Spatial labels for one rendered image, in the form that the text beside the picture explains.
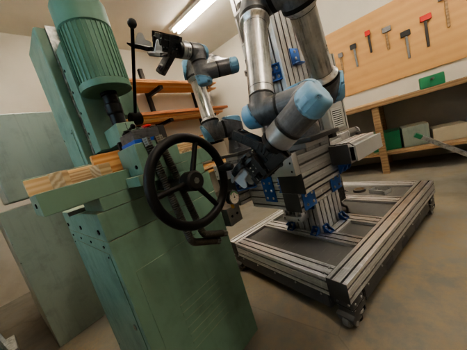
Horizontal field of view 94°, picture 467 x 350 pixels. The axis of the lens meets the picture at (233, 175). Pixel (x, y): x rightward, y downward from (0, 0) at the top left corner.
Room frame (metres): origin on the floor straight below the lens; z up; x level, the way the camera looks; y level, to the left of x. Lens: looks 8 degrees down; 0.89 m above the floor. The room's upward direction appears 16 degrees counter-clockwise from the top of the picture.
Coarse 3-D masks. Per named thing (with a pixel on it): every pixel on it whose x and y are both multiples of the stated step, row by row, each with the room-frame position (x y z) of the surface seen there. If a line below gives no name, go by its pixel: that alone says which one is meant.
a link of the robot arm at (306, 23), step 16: (272, 0) 0.71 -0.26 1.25; (288, 0) 0.70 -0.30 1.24; (304, 0) 0.69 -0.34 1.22; (288, 16) 0.74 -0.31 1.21; (304, 16) 0.73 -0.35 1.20; (304, 32) 0.77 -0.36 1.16; (320, 32) 0.77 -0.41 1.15; (304, 48) 0.81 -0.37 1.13; (320, 48) 0.80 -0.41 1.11; (320, 64) 0.83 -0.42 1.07; (320, 80) 0.87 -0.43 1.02; (336, 80) 0.87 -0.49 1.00; (336, 96) 0.89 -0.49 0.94
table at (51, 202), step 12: (204, 156) 0.93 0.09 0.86; (168, 168) 0.69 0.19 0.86; (180, 168) 0.72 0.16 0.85; (96, 180) 0.63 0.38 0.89; (108, 180) 0.65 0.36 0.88; (120, 180) 0.68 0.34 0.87; (132, 180) 0.65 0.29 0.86; (156, 180) 0.66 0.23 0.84; (48, 192) 0.55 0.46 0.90; (60, 192) 0.57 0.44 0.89; (72, 192) 0.59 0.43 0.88; (84, 192) 0.60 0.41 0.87; (96, 192) 0.62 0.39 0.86; (108, 192) 0.65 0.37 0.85; (36, 204) 0.58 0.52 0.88; (48, 204) 0.55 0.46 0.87; (60, 204) 0.56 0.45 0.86; (72, 204) 0.58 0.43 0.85
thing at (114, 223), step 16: (208, 176) 0.92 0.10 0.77; (176, 192) 0.80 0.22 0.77; (192, 192) 0.84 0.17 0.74; (208, 192) 0.90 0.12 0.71; (112, 208) 0.64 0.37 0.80; (128, 208) 0.67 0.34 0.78; (144, 208) 0.70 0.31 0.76; (80, 224) 0.80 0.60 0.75; (96, 224) 0.64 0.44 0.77; (112, 224) 0.63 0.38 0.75; (128, 224) 0.66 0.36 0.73; (144, 224) 0.69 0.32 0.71; (112, 240) 0.62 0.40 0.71
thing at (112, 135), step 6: (114, 126) 0.84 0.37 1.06; (120, 126) 0.83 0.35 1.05; (126, 126) 0.85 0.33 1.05; (108, 132) 0.88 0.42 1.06; (114, 132) 0.85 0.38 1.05; (120, 132) 0.83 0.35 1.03; (108, 138) 0.90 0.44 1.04; (114, 138) 0.86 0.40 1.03; (108, 144) 0.92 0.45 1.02; (114, 144) 0.88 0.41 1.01
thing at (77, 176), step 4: (184, 144) 1.06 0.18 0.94; (188, 144) 1.07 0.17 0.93; (184, 148) 1.05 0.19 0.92; (88, 168) 0.76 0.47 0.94; (72, 172) 0.73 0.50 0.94; (76, 172) 0.74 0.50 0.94; (80, 172) 0.74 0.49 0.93; (84, 172) 0.75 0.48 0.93; (88, 172) 0.76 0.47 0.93; (72, 176) 0.73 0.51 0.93; (76, 176) 0.73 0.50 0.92; (80, 176) 0.74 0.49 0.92; (84, 176) 0.75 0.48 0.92; (88, 176) 0.76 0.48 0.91; (72, 180) 0.72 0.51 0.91; (76, 180) 0.73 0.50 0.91; (80, 180) 0.74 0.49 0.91; (84, 180) 0.75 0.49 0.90
